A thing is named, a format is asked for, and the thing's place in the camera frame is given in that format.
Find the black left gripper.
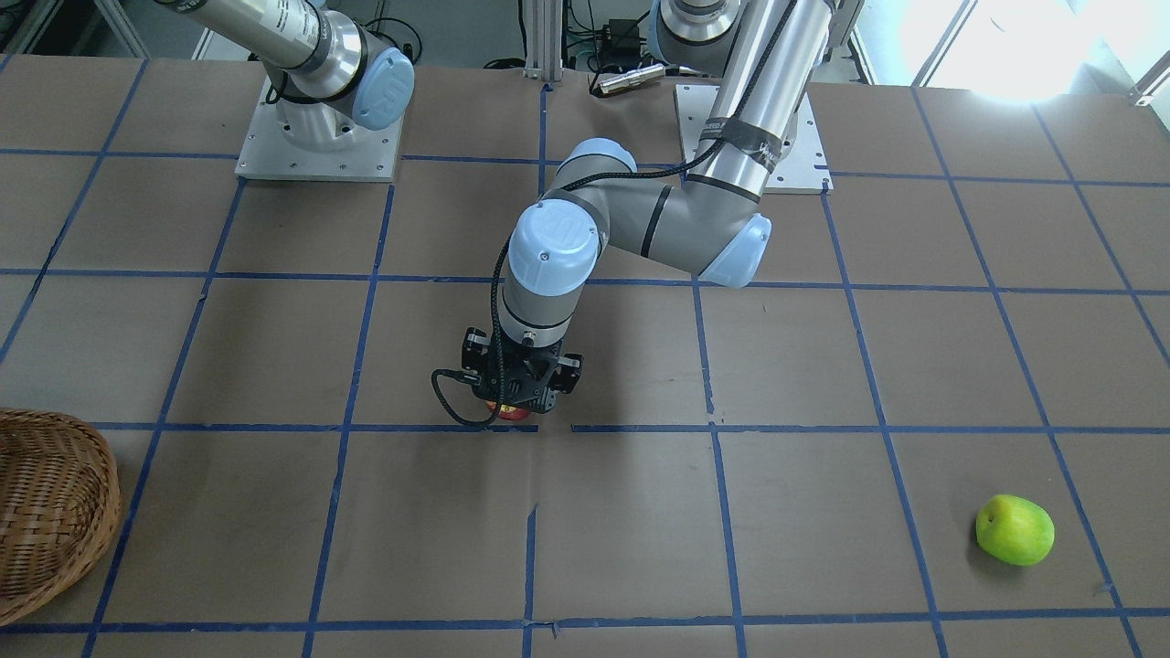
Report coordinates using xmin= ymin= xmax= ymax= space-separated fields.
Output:
xmin=463 ymin=325 xmax=581 ymax=414

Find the green apple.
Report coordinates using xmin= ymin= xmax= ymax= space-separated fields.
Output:
xmin=973 ymin=493 xmax=1057 ymax=567

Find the bright red apple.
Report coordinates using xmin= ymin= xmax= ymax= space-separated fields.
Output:
xmin=484 ymin=400 xmax=531 ymax=421

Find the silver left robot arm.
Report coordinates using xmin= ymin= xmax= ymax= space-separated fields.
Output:
xmin=431 ymin=1 xmax=837 ymax=417

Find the woven wicker basket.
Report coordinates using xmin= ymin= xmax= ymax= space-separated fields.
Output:
xmin=1 ymin=407 xmax=122 ymax=626

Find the silver cylindrical metal connector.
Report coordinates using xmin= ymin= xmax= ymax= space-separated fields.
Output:
xmin=590 ymin=63 xmax=667 ymax=100

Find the black power adapter box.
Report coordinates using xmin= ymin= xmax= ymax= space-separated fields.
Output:
xmin=598 ymin=18 xmax=641 ymax=71

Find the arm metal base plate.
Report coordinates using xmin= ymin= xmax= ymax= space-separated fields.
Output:
xmin=674 ymin=84 xmax=835 ymax=196
xmin=235 ymin=83 xmax=404 ymax=183

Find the aluminium frame post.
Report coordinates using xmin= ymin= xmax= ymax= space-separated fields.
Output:
xmin=521 ymin=0 xmax=564 ymax=85

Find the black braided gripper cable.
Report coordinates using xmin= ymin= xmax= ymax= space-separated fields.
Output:
xmin=431 ymin=0 xmax=796 ymax=430

